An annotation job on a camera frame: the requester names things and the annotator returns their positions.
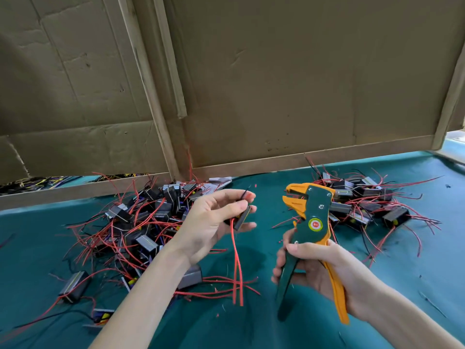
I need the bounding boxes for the person's left forearm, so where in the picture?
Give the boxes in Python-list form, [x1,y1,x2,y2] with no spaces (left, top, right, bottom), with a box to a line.
[109,251,201,349]

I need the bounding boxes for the short wooden bottom rail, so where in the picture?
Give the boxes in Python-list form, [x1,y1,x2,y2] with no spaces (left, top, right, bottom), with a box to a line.
[0,174,171,210]

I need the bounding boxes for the flat grey board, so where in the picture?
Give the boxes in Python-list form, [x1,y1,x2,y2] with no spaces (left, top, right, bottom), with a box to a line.
[436,130,465,164]

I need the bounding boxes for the smooth brown cardboard panel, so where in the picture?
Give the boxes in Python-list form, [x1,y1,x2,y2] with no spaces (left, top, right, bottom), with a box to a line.
[167,0,465,166]

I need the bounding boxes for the wooden corner post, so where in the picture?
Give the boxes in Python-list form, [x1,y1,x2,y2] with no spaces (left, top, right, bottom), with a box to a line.
[432,47,465,150]

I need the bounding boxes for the wide wooden post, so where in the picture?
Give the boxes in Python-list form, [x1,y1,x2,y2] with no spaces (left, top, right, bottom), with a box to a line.
[118,0,181,180]

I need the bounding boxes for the person's right forearm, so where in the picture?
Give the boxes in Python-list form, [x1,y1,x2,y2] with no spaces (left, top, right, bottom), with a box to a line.
[356,287,462,349]

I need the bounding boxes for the creased brown cardboard panel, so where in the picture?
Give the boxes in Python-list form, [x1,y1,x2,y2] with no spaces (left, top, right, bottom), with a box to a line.
[0,0,168,182]

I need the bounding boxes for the thin wooden strip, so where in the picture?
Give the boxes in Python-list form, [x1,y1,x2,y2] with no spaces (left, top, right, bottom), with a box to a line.
[153,0,187,118]

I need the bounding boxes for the orange green wire strippers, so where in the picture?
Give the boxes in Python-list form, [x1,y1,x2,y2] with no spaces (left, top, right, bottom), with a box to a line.
[276,183,350,324]

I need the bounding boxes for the person's left hand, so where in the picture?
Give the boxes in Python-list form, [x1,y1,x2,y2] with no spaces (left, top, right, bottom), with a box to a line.
[169,189,257,268]

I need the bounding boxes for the person's right hand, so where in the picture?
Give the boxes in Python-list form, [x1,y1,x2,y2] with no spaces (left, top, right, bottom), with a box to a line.
[272,229,379,320]

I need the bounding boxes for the heap of black cables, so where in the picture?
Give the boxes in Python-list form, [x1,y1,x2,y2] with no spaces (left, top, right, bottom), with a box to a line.
[0,173,139,195]

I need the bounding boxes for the transformer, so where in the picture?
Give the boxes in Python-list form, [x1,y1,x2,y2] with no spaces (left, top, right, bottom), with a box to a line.
[229,189,255,307]

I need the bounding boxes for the pile of wired transformers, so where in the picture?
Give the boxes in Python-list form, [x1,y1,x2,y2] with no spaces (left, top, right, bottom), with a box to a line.
[0,167,261,328]
[301,155,443,268]

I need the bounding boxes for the long wooden bottom rail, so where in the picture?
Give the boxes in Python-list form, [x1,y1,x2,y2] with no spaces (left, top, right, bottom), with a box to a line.
[190,134,435,179]

